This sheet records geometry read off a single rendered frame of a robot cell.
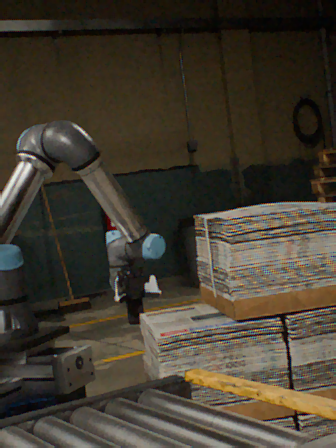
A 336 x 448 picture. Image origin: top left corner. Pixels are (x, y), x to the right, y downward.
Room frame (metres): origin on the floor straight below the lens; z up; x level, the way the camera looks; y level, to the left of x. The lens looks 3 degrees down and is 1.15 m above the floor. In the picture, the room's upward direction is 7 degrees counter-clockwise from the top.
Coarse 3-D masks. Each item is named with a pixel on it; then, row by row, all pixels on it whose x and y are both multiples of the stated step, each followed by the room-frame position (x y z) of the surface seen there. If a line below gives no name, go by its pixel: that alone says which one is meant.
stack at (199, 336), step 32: (160, 320) 2.03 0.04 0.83; (192, 320) 1.97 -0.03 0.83; (224, 320) 1.91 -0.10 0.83; (256, 320) 1.86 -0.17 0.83; (288, 320) 1.87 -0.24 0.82; (320, 320) 1.87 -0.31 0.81; (160, 352) 1.82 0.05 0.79; (192, 352) 1.83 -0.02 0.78; (224, 352) 1.84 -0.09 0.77; (256, 352) 1.85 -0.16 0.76; (288, 352) 1.89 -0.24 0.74; (320, 352) 1.87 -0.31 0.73; (192, 384) 1.83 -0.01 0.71; (288, 384) 1.86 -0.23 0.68; (320, 384) 1.87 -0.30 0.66; (288, 416) 1.88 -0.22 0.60
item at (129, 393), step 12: (144, 384) 1.50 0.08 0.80; (156, 384) 1.49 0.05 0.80; (168, 384) 1.49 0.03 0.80; (180, 384) 1.50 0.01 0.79; (96, 396) 1.46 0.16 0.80; (108, 396) 1.45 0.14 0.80; (120, 396) 1.44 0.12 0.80; (132, 396) 1.45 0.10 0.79; (180, 396) 1.50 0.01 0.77; (48, 408) 1.41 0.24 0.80; (60, 408) 1.40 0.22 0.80; (72, 408) 1.40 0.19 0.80; (96, 408) 1.41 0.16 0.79; (0, 420) 1.37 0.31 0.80; (12, 420) 1.36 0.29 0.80; (24, 420) 1.36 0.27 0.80; (36, 420) 1.36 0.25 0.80
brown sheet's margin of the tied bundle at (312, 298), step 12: (324, 288) 1.87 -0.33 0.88; (228, 300) 1.88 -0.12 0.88; (240, 300) 1.84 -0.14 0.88; (252, 300) 1.85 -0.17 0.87; (264, 300) 1.85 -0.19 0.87; (276, 300) 1.86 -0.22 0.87; (288, 300) 1.86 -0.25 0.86; (300, 300) 1.86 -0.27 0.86; (312, 300) 1.87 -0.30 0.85; (324, 300) 1.87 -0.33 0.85; (228, 312) 1.90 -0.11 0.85; (240, 312) 1.84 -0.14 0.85; (252, 312) 1.85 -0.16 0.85; (264, 312) 1.85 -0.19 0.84; (276, 312) 1.86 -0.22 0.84
